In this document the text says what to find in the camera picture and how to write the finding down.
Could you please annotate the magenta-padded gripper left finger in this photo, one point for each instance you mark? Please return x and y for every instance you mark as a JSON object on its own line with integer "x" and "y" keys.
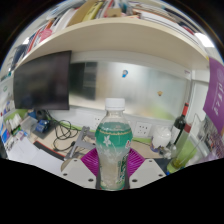
{"x": 81, "y": 171}

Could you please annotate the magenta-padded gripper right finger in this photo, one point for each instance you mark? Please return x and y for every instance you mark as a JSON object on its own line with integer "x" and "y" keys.
{"x": 146, "y": 171}

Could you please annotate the green-label clear drink bottle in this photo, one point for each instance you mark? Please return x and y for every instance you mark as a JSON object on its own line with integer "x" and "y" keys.
{"x": 113, "y": 143}

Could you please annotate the grey metal laptop stand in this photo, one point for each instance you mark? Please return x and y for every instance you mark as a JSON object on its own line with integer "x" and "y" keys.
{"x": 81, "y": 140}

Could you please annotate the white ceramic jar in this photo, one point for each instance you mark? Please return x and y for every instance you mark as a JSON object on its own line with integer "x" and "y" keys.
{"x": 161, "y": 138}

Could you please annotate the green drinking glass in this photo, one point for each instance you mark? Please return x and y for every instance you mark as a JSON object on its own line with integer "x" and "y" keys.
{"x": 181, "y": 156}

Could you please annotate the black red-edged desk mat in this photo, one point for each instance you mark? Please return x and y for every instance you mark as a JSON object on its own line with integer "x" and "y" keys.
{"x": 50, "y": 147}

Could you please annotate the white paper sheets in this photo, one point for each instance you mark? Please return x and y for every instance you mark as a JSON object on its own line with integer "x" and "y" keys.
{"x": 36, "y": 158}

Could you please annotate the dark wine bottle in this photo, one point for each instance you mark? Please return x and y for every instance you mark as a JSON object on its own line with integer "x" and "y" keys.
{"x": 180, "y": 125}

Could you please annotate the blue desktop device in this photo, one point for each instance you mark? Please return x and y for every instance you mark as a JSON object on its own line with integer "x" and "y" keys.
{"x": 42, "y": 126}

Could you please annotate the clear plastic box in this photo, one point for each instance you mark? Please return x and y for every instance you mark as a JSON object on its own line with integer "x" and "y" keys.
{"x": 28, "y": 124}

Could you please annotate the group photo poster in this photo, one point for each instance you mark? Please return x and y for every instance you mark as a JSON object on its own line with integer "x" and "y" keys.
{"x": 213, "y": 140}

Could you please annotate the orange sticker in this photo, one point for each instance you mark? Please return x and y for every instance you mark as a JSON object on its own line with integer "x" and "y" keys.
{"x": 160, "y": 93}

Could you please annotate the white tissue pack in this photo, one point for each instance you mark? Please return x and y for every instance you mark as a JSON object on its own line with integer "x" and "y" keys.
{"x": 14, "y": 122}

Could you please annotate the blue tissue box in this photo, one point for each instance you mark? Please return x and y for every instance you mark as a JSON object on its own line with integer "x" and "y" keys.
{"x": 4, "y": 135}

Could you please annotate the black computer monitor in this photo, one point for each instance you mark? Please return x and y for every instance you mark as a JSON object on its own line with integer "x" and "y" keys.
{"x": 41, "y": 81}

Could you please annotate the blue sticker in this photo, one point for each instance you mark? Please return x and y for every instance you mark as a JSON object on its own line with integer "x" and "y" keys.
{"x": 124, "y": 73}

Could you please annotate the purple hanging pennant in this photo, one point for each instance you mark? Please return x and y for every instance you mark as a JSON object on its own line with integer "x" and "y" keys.
{"x": 215, "y": 96}

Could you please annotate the ceiling light panels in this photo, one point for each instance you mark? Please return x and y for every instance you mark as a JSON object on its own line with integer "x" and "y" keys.
{"x": 204, "y": 40}

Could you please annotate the white wall socket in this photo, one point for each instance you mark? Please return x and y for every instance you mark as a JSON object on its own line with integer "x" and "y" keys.
{"x": 143, "y": 129}
{"x": 97, "y": 122}

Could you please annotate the wall shelf with books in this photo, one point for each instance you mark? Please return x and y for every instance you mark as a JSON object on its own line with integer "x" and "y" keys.
{"x": 126, "y": 36}

